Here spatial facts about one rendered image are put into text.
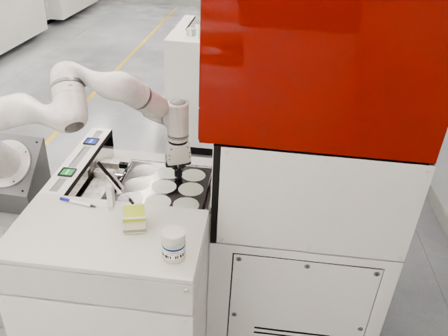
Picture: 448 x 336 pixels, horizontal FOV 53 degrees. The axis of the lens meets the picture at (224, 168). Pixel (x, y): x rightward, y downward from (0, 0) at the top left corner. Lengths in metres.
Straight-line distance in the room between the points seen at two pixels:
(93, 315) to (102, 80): 0.72
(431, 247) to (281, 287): 1.69
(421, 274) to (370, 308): 1.20
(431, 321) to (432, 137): 1.50
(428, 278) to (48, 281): 2.24
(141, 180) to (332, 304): 0.90
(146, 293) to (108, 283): 0.11
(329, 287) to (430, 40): 0.94
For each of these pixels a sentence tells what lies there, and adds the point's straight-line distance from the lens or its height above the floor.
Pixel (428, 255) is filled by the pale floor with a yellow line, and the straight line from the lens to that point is 3.22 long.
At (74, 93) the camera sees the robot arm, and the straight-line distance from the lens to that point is 1.44.
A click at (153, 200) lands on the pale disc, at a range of 1.75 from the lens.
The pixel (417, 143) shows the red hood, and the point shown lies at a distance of 1.49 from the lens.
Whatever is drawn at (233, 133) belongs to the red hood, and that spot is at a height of 1.27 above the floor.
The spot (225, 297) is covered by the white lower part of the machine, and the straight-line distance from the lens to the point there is 1.86.
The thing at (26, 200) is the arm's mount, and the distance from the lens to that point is 1.85.
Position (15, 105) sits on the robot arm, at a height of 1.34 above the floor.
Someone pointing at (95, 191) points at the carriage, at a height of 0.88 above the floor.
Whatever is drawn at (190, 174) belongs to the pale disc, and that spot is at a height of 0.90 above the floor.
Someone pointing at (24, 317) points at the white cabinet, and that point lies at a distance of 1.65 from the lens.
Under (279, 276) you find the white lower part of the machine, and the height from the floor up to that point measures 0.69.
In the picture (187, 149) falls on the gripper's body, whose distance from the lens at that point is 1.79.
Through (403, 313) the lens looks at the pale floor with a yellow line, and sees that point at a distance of 2.77.
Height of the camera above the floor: 1.90
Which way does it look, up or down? 31 degrees down
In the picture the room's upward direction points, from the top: 3 degrees clockwise
